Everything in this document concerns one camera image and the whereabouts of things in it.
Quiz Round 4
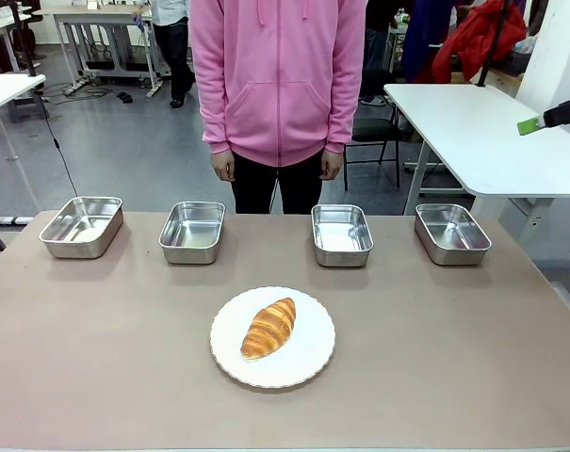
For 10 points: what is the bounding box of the person's right hand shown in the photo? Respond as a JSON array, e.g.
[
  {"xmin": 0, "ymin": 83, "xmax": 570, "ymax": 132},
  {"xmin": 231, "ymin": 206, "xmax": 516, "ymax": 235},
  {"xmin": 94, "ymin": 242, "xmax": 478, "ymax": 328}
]
[{"xmin": 210, "ymin": 152, "xmax": 236, "ymax": 183}]

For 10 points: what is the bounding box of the dark blue garment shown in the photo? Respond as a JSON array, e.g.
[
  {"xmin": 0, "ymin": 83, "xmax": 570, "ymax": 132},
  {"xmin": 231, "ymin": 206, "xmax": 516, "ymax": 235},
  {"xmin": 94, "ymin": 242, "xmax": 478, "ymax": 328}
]
[{"xmin": 399, "ymin": 0, "xmax": 458, "ymax": 85}]

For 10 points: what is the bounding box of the red jacket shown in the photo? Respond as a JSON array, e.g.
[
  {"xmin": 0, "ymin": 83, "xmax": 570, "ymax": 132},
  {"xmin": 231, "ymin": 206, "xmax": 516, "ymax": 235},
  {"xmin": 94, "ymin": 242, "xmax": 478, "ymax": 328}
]
[{"xmin": 432, "ymin": 0, "xmax": 529, "ymax": 85}]

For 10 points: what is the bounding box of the person's right forearm pink sleeve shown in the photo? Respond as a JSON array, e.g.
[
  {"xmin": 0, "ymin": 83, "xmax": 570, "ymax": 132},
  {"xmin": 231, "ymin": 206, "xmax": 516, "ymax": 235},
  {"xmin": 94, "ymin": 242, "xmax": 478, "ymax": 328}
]
[{"xmin": 197, "ymin": 65, "xmax": 234, "ymax": 155}]

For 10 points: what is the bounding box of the large steel tray container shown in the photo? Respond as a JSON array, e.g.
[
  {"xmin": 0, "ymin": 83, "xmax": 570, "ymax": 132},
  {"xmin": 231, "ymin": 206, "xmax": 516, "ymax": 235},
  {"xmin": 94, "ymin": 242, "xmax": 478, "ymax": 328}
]
[{"xmin": 38, "ymin": 196, "xmax": 124, "ymax": 260}]

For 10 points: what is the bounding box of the bystander in dark trousers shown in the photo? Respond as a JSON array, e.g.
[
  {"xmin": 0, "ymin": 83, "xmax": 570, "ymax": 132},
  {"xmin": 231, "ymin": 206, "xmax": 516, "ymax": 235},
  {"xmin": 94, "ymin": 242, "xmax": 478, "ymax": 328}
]
[{"xmin": 150, "ymin": 0, "xmax": 197, "ymax": 109}]

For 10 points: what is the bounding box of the large white side table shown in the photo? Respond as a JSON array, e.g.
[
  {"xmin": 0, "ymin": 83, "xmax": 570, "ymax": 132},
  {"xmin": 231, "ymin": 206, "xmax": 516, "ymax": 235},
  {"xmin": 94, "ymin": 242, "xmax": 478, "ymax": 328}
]
[{"xmin": 383, "ymin": 82, "xmax": 570, "ymax": 218}]

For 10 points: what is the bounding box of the black stand pole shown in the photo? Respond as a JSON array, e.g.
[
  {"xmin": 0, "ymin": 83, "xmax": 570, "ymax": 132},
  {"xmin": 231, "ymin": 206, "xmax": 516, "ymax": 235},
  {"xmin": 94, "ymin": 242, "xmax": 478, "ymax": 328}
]
[{"xmin": 9, "ymin": 0, "xmax": 39, "ymax": 79}]

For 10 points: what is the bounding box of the person in pink hoodie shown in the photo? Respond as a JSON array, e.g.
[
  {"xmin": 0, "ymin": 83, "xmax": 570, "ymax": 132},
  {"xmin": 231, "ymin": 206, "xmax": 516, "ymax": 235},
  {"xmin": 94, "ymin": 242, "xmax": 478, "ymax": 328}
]
[{"xmin": 188, "ymin": 0, "xmax": 368, "ymax": 216}]

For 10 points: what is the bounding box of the black clamp pole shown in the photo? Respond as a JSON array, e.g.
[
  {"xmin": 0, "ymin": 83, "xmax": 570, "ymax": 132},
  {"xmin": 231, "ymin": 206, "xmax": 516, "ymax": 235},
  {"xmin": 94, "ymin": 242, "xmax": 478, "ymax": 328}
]
[{"xmin": 476, "ymin": 0, "xmax": 511, "ymax": 89}]

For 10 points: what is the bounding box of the person's left forearm pink sleeve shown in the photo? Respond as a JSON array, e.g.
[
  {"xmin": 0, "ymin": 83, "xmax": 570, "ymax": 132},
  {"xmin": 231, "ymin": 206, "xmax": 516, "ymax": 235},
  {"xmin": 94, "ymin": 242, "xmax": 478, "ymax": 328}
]
[{"xmin": 322, "ymin": 65, "xmax": 361, "ymax": 154}]

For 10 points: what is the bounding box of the black folding chair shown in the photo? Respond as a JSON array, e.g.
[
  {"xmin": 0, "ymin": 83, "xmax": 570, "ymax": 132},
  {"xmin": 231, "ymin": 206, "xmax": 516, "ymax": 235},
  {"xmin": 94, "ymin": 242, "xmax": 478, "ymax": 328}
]
[{"xmin": 344, "ymin": 69, "xmax": 402, "ymax": 192}]

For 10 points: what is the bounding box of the grey metal workbench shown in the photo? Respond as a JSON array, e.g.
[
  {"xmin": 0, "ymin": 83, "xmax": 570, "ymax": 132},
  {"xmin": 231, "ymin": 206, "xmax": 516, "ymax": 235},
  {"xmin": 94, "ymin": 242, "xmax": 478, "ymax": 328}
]
[{"xmin": 52, "ymin": 5, "xmax": 166, "ymax": 99}]

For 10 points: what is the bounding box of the small white side table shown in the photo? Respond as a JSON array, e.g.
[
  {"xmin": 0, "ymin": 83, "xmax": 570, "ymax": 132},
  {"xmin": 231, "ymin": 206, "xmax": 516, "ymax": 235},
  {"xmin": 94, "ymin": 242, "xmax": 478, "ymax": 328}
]
[{"xmin": 0, "ymin": 73, "xmax": 47, "ymax": 213}]

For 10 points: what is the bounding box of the golden brown croissant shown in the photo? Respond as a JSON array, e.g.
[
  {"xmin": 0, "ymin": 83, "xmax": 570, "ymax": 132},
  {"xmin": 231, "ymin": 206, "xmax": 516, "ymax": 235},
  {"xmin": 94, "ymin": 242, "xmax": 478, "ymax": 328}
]
[{"xmin": 239, "ymin": 297, "xmax": 298, "ymax": 362}]

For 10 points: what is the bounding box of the person's left hand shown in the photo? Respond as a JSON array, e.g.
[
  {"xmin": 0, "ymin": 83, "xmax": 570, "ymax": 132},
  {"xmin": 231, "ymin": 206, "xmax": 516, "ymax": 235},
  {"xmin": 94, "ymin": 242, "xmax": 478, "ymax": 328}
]
[{"xmin": 320, "ymin": 150, "xmax": 345, "ymax": 182}]

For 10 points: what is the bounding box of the white scalloped plate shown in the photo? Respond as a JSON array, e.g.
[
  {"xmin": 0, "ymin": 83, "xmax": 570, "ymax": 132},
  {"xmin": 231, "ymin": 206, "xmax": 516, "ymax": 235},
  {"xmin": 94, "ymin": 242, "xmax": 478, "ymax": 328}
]
[{"xmin": 209, "ymin": 285, "xmax": 336, "ymax": 390}]

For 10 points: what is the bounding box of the thin black floor cable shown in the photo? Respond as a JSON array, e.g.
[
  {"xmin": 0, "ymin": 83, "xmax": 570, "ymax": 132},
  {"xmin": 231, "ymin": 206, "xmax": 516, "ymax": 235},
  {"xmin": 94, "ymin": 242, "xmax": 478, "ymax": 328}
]
[{"xmin": 38, "ymin": 91, "xmax": 80, "ymax": 198}]

